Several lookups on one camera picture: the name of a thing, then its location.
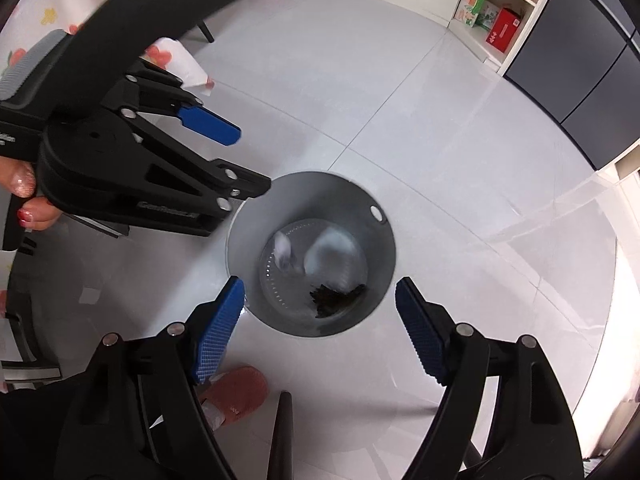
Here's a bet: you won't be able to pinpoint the green white carton box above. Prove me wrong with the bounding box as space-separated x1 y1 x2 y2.
453 0 492 28

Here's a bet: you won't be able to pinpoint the strawberry flower tablecloth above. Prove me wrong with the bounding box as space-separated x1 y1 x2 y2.
1 0 215 96

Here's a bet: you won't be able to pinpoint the white trash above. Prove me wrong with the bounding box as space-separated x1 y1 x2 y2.
273 226 363 284

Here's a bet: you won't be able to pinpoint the black chair leg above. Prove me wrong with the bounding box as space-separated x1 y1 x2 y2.
267 391 293 480

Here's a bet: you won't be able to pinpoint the pink slipper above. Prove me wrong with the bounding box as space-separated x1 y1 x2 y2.
198 366 269 431

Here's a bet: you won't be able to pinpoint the white open shelf unit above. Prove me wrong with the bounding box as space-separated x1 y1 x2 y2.
448 0 566 77

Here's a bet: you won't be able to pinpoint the left hand red nails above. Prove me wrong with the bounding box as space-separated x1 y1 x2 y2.
0 157 62 231

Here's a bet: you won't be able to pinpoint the black trash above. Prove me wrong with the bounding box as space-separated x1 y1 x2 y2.
309 284 367 318

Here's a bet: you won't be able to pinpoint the red box on shelf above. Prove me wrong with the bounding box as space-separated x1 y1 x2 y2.
486 6 521 53

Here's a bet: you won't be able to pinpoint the grey metal trash bin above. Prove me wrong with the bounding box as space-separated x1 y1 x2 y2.
226 171 396 338

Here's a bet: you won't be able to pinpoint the dark grey cabinet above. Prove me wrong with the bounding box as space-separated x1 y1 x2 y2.
506 0 639 170

